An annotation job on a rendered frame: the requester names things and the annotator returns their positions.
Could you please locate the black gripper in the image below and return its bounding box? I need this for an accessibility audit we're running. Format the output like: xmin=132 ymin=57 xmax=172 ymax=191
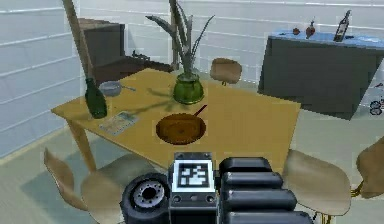
xmin=120 ymin=172 xmax=172 ymax=224

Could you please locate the yellow wooden dining table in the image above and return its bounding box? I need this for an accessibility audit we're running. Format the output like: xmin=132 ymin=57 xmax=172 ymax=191
xmin=50 ymin=67 xmax=302 ymax=175

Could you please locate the pale printed book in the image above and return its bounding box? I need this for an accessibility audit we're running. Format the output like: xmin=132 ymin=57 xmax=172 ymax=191
xmin=98 ymin=110 xmax=140 ymax=136

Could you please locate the dark green glass bottle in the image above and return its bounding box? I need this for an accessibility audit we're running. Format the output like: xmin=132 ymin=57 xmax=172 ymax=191
xmin=84 ymin=77 xmax=108 ymax=120

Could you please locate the grey bowl with spoon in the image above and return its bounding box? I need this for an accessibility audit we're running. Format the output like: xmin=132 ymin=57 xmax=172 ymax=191
xmin=98 ymin=80 xmax=137 ymax=98

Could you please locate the house plant in green pot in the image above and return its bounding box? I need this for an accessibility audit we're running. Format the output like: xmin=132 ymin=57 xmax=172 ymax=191
xmin=145 ymin=0 xmax=216 ymax=106

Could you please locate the tan leaning pole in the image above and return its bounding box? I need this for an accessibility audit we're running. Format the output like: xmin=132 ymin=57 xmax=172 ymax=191
xmin=61 ymin=0 xmax=95 ymax=79

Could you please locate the dark grey blue-topped counter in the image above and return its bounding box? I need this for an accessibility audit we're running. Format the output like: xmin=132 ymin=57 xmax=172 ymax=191
xmin=257 ymin=29 xmax=384 ymax=121

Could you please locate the red round-bodied bottle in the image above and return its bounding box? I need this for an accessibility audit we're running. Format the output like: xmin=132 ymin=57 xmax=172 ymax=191
xmin=305 ymin=18 xmax=317 ymax=40

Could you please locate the dark wine bottle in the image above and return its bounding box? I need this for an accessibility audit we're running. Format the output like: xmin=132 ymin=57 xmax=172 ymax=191
xmin=333 ymin=9 xmax=353 ymax=43

